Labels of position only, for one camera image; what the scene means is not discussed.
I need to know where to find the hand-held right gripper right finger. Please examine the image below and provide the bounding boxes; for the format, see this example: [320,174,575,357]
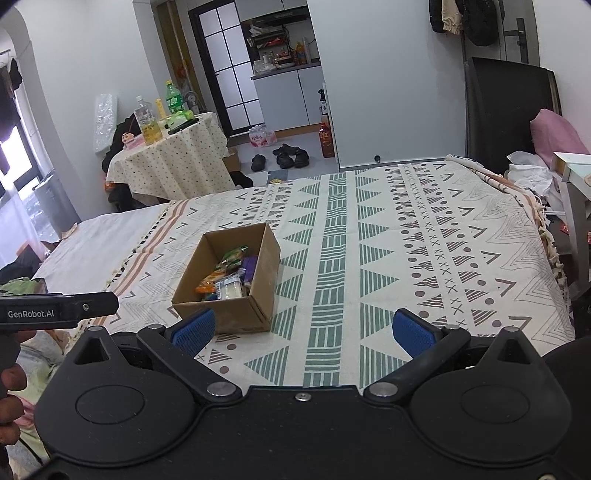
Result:
[362,308,548,400]

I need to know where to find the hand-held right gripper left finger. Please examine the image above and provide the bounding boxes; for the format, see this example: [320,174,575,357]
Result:
[65,308,243,402]

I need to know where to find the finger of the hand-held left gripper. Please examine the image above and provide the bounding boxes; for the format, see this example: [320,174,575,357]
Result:
[76,292,118,319]

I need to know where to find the orange cracker packet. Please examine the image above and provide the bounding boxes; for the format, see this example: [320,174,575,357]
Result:
[195,270,232,295]

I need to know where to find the clear white snack packet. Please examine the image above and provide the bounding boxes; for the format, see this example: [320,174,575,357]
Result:
[215,276,245,299]

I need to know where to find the brown cardboard box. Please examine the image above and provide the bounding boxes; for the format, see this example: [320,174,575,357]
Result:
[172,222,281,335]

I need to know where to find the purple wafer packet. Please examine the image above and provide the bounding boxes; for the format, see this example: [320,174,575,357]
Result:
[242,256,259,296]

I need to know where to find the green biscuit packet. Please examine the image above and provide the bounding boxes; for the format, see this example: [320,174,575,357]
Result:
[221,248,249,269]

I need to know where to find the person's left hand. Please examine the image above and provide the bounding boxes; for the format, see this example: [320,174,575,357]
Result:
[0,364,25,446]

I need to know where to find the light green cloth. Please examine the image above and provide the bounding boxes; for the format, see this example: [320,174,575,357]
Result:
[0,277,61,416]

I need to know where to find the white bed sheet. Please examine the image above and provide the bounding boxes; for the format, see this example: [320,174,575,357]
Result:
[32,203,169,296]

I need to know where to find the patterned printed blanket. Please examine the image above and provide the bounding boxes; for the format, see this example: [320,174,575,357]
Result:
[108,157,575,388]

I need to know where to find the large window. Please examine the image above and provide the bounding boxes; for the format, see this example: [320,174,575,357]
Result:
[0,124,51,264]

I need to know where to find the round table with dotted tablecloth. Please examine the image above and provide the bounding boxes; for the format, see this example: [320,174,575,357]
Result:
[105,112,236,213]

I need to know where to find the dark clothing pile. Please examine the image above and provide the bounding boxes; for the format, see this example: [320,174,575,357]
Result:
[102,115,134,160]

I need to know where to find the white bubble wrap sheet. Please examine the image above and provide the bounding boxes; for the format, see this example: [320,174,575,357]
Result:
[93,92,118,153]

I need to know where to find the yellow oil bottle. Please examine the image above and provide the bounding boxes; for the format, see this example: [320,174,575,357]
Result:
[134,95,161,145]

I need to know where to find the white crumpled cloth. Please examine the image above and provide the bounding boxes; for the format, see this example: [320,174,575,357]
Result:
[507,150,564,195]

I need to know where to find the light green pack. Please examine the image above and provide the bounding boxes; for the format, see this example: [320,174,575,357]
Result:
[165,110,197,131]

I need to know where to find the pink water bottle pack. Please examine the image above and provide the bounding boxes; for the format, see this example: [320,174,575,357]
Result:
[249,124,277,147]

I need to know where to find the red tea bottle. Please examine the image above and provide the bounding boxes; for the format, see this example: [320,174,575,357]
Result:
[318,122,335,159]

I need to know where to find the white side table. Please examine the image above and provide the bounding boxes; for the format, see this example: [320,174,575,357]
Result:
[551,151,591,301]

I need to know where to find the green soda bottle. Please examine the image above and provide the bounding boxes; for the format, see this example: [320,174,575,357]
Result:
[165,80,184,116]

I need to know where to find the dark hanging clothes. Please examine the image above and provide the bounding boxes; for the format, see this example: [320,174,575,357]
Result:
[0,58,24,139]

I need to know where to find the black chair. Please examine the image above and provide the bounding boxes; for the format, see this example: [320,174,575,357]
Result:
[464,56,561,174]

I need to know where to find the pink cloth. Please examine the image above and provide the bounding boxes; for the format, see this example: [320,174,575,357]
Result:
[530,109,589,169]

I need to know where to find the grey kitchen cabinet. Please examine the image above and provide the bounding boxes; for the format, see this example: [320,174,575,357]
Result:
[252,62,324,137]

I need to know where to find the black framed glass door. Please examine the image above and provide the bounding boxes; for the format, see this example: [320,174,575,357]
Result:
[189,0,262,137]

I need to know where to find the beige hanging garment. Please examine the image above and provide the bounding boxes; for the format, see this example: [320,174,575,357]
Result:
[441,0,464,37]

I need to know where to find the large black hanging coat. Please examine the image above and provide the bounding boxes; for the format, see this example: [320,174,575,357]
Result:
[462,0,499,47]

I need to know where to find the black hanging jacket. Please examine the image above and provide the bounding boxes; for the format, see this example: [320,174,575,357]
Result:
[428,0,446,33]

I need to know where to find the grey range hood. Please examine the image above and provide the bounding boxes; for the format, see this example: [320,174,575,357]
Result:
[240,7,309,26]

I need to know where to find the black door handle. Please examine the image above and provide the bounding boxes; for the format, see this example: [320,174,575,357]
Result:
[505,17,527,65]

